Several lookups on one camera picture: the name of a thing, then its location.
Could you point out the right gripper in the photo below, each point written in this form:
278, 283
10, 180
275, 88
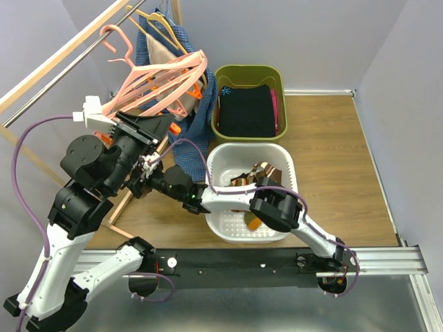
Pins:
144, 179

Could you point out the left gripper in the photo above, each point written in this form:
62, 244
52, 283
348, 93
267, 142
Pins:
149, 130

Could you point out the pink round clip hanger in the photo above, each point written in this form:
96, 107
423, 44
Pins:
164, 83

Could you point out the olive wavy striped sock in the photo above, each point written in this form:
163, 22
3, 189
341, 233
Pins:
252, 222

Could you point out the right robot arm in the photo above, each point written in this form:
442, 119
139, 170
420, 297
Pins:
279, 208

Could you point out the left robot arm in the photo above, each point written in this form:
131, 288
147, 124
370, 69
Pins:
55, 297

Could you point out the yellow wooden hanger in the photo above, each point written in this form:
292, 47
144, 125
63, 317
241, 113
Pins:
159, 26

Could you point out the blue checkered shirt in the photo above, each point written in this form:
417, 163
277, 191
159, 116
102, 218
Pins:
196, 128

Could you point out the beige cloth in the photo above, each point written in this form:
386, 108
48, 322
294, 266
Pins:
189, 101

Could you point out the white plastic basket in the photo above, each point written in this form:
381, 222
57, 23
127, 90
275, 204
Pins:
227, 205

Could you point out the olive green bin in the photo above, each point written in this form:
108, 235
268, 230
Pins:
249, 76

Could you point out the black folded clothes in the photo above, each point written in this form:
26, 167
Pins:
246, 113

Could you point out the pink folded garment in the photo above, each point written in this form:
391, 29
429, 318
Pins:
275, 110

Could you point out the metal rack rod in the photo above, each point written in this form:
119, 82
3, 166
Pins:
49, 64

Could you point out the wooden clothes rack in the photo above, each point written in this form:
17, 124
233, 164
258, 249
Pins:
123, 200

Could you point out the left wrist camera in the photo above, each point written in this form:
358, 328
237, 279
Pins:
91, 115

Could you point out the black mounting base rail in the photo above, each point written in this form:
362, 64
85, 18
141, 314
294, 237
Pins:
246, 267

